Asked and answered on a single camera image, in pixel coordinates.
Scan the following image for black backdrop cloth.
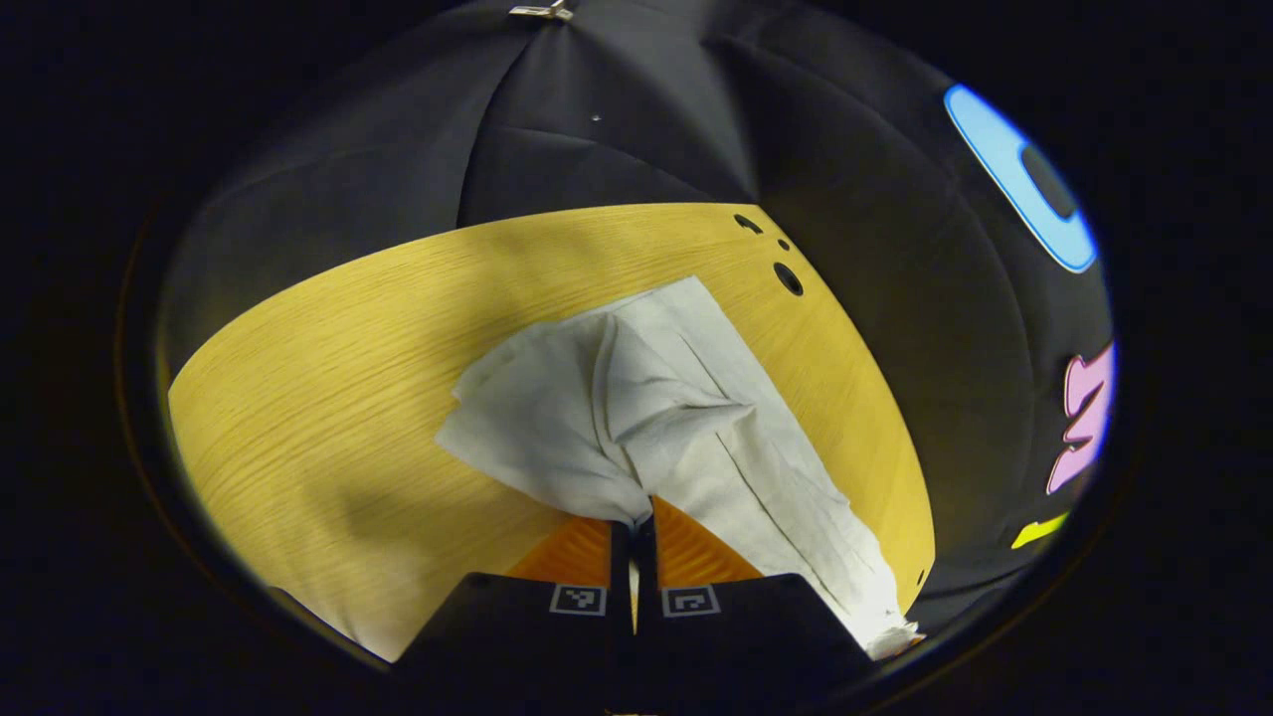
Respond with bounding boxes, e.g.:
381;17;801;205
159;0;1115;637

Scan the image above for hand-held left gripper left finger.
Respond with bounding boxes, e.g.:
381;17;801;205
393;515;637;687

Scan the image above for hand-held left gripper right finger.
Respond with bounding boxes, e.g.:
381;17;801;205
636;495;876;687

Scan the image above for white jeans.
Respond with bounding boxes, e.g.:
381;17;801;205
435;275;921;660

